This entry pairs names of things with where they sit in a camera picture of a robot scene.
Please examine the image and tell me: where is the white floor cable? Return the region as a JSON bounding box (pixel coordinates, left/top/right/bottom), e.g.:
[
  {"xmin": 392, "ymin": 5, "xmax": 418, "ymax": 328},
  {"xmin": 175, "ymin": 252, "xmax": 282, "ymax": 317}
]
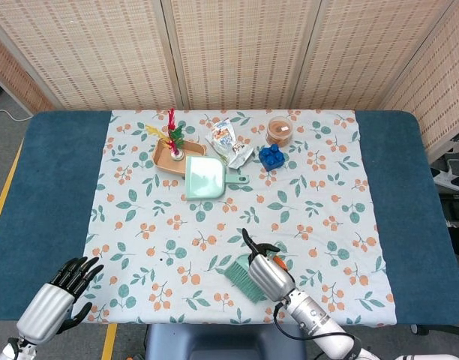
[{"xmin": 0, "ymin": 108, "xmax": 35, "ymax": 122}]

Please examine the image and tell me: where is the tan plastic tray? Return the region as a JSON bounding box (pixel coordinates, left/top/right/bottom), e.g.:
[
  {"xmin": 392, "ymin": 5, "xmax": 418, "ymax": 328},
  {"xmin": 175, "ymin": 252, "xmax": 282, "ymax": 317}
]
[{"xmin": 151, "ymin": 137, "xmax": 208, "ymax": 176}]

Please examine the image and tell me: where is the clear plastic snack jar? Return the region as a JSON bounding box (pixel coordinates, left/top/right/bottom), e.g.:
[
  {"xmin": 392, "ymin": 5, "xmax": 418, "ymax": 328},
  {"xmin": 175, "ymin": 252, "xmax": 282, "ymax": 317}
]
[{"xmin": 265, "ymin": 115, "xmax": 295, "ymax": 148}]

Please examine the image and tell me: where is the mint green dustpan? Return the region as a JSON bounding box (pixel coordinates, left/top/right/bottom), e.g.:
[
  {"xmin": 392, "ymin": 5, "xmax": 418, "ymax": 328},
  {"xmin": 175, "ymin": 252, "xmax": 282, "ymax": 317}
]
[{"xmin": 183, "ymin": 155, "xmax": 251, "ymax": 203}]

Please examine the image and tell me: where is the colourful feather shuttlecock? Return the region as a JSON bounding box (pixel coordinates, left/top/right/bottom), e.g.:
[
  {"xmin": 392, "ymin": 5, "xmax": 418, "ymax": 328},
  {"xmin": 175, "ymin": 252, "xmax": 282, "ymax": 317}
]
[{"xmin": 145, "ymin": 107, "xmax": 185, "ymax": 161}]

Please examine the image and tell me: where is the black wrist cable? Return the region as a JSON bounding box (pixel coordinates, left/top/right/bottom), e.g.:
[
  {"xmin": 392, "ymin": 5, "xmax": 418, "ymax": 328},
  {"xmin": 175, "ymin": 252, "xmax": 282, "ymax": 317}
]
[{"xmin": 273, "ymin": 299, "xmax": 360, "ymax": 353}]

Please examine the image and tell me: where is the white power strip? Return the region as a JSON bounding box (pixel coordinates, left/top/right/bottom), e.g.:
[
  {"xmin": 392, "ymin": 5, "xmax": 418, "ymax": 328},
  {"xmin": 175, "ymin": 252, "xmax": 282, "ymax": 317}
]
[{"xmin": 433, "ymin": 166, "xmax": 459, "ymax": 193}]

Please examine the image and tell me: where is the blue toy building block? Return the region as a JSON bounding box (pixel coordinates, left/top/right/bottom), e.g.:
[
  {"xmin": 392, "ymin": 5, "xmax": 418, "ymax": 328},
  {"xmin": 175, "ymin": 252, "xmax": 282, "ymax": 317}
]
[{"xmin": 258, "ymin": 143, "xmax": 286, "ymax": 173}]

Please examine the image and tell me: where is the woven bamboo folding screen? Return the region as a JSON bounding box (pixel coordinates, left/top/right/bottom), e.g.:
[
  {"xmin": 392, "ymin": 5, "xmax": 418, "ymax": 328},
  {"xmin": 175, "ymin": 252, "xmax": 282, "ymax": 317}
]
[{"xmin": 0, "ymin": 0, "xmax": 459, "ymax": 162}]

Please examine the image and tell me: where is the silver foil snack bag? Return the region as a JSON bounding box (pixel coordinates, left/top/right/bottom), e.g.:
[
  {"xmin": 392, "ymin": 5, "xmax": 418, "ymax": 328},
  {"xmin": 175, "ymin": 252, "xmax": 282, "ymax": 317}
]
[{"xmin": 224, "ymin": 140, "xmax": 255, "ymax": 170}]

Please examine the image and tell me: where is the blue white snack bag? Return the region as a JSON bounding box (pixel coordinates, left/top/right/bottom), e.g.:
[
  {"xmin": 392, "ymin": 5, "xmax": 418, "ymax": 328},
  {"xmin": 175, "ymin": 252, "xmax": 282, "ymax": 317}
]
[{"xmin": 205, "ymin": 117, "xmax": 239, "ymax": 154}]

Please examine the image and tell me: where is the blue fabric table cover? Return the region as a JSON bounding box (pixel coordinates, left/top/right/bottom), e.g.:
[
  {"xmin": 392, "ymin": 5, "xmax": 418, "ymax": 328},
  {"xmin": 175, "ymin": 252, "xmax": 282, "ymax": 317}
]
[{"xmin": 0, "ymin": 109, "xmax": 459, "ymax": 326}]

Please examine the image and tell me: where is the teal green bristle brush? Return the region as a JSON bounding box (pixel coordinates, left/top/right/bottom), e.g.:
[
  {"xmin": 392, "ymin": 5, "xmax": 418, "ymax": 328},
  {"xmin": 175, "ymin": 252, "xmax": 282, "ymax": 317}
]
[{"xmin": 223, "ymin": 253, "xmax": 268, "ymax": 304}]

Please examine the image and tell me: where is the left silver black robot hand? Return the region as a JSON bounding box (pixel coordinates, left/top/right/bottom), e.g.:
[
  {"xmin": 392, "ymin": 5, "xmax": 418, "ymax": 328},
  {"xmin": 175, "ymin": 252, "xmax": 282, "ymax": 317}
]
[{"xmin": 16, "ymin": 256, "xmax": 105, "ymax": 345}]

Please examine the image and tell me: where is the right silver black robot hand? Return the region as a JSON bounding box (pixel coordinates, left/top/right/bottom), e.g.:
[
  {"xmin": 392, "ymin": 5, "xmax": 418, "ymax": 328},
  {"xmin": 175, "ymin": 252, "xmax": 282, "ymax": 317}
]
[{"xmin": 241, "ymin": 227, "xmax": 296, "ymax": 302}]

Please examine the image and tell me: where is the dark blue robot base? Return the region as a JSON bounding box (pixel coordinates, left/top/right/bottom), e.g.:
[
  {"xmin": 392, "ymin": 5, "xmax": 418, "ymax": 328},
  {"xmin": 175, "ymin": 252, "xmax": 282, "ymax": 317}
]
[{"xmin": 145, "ymin": 322, "xmax": 308, "ymax": 360}]

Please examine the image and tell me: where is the floral leaf print tablecloth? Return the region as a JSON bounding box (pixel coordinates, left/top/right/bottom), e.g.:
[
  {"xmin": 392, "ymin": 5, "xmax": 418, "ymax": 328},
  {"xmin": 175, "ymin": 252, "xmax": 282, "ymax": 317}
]
[{"xmin": 81, "ymin": 108, "xmax": 398, "ymax": 326}]

